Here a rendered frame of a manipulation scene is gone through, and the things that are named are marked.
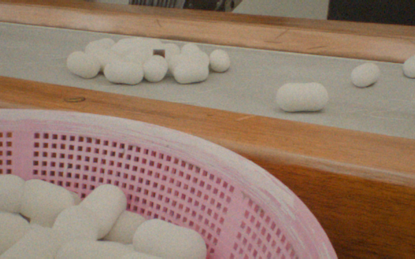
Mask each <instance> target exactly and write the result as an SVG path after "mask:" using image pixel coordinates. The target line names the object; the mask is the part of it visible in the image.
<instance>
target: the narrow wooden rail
mask: <svg viewBox="0 0 415 259"><path fill-rule="evenodd" d="M0 109H28V110H58V111H68V112H83V113H91V114H97V115H102V116H113V117H118V118H123V119H130V120H134V121H142V122H145V123H151V124H152V125H158V126H161V127H167V128H169V129H173V130H178V131H180V132H184V133H188V134H189V135H192V136H196V137H198V138H201V139H204V140H208V141H210V142H212V143H215V144H217V145H219V146H221V147H223V148H226V149H229V150H231V151H233V152H235V153H238V154H239V155H240V156H242V157H243V158H246V159H248V160H249V161H251V162H253V163H255V164H257V166H259V167H261V168H262V169H265V170H266V171H267V172H268V173H270V175H272V176H273V177H275V178H276V179H278V180H279V181H280V182H282V183H283V184H284V185H285V186H286V187H288V189H290V190H292V191H293V192H294V194H295V196H297V198H299V200H301V201H302V202H303V203H304V204H305V205H306V207H307V208H308V209H309V210H310V212H311V213H312V214H313V216H314V217H315V218H316V221H317V222H318V223H319V224H320V225H321V227H322V229H323V230H324V232H325V234H326V235H327V236H328V239H329V241H330V243H331V245H332V248H333V250H335V253H336V256H337V259H415V139H413V138H404V137H398V136H388V135H384V134H379V133H374V132H365V131H359V130H354V129H345V128H341V127H331V126H326V125H316V123H307V122H302V121H293V120H287V119H278V118H273V117H268V116H259V115H254V114H249V113H244V112H236V111H230V110H220V109H216V108H207V107H201V106H193V105H187V103H178V102H173V101H163V100H158V99H149V98H144V97H135V96H130V95H120V93H115V92H106V91H100V90H91V89H86V88H77V87H72V86H63V85H62V84H53V83H48V82H39V81H34V80H28V79H19V78H14V77H8V76H5V75H0Z"/></svg>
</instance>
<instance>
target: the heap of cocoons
mask: <svg viewBox="0 0 415 259"><path fill-rule="evenodd" d="M126 202H127V201H126V196H125V195H124V192H123V191H122V190H121V189H120V188H119V187H116V186H113V185H109V184H107V185H102V186H99V187H97V188H96V189H95V190H94V191H93V192H92V193H91V194H90V195H88V196H87V197H86V198H85V199H84V200H83V201H82V200H81V198H79V197H78V195H77V194H76V193H73V191H71V190H67V189H65V188H63V187H60V186H57V185H55V184H50V183H48V182H46V181H43V180H39V179H32V180H26V182H24V180H23V179H22V178H21V177H19V176H15V175H0V259H206V253H207V250H206V244H204V240H203V238H202V237H201V236H200V235H199V234H198V233H197V232H196V231H194V230H191V229H189V228H185V227H180V226H177V225H173V224H171V223H169V222H167V221H163V220H160V219H150V220H147V219H145V218H144V217H142V216H141V215H139V214H135V213H134V212H131V211H128V210H126Z"/></svg>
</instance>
